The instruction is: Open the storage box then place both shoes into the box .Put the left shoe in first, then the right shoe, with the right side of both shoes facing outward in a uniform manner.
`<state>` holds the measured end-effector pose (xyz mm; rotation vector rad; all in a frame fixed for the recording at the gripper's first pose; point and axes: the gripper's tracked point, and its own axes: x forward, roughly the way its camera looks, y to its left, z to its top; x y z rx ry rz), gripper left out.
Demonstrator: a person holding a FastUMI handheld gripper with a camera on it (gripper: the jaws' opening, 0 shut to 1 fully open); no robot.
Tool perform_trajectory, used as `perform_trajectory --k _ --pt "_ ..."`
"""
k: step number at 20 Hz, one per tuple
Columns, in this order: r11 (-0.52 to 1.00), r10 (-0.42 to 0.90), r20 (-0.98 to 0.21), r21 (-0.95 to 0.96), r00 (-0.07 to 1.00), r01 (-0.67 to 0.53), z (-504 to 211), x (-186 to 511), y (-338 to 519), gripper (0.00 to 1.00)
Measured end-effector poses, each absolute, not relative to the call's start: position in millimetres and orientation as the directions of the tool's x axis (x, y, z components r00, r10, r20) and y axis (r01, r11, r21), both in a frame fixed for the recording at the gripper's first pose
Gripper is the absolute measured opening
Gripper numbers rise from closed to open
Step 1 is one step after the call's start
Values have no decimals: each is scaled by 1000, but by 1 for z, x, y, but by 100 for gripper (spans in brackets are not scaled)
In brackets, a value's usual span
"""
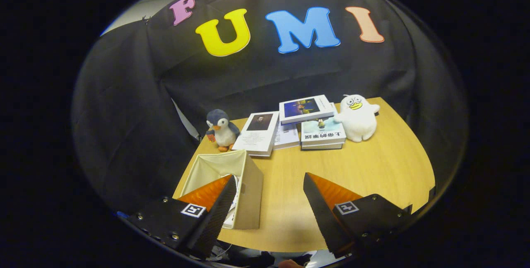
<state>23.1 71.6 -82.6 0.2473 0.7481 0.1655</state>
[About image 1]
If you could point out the white duck plush toy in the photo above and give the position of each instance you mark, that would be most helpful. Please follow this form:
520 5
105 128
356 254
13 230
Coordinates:
358 121

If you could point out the plain white book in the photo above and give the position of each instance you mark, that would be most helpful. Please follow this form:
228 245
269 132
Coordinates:
286 135

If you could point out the white book with portrait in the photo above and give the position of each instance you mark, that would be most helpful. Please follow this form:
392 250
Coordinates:
256 135

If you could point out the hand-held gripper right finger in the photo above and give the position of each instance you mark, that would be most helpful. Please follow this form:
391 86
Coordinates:
325 222

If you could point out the white striped canvas shoe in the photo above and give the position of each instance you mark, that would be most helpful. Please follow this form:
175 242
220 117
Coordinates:
234 201

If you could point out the book with pale blue cover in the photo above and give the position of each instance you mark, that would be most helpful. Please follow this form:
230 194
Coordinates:
323 133

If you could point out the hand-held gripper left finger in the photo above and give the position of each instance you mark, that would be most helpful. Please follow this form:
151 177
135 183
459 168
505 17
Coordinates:
213 222

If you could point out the grey penguin plush toy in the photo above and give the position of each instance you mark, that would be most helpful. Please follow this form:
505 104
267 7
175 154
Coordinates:
223 129

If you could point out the book with dark blue picture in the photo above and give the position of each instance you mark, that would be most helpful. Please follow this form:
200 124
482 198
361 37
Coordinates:
304 108

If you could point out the beige fabric storage box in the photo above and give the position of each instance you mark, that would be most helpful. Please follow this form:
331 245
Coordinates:
252 193

